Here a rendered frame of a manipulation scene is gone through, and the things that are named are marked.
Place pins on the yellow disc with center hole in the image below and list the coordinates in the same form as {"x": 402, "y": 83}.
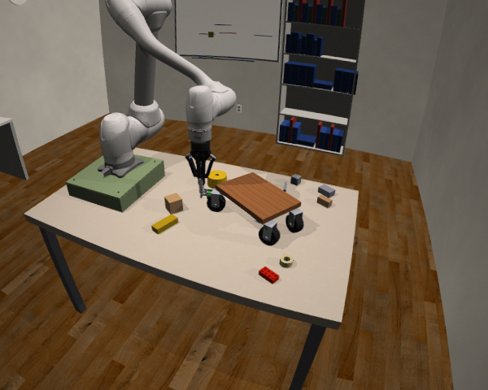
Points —
{"x": 216, "y": 177}

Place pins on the wheeled wooden dolly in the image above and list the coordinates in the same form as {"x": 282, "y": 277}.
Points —
{"x": 260, "y": 199}

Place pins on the red toy brick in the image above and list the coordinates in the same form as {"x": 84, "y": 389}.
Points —
{"x": 269, "y": 275}

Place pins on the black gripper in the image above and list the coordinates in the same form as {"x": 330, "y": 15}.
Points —
{"x": 200, "y": 152}

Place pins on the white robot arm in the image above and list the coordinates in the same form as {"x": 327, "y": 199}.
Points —
{"x": 120, "y": 136}

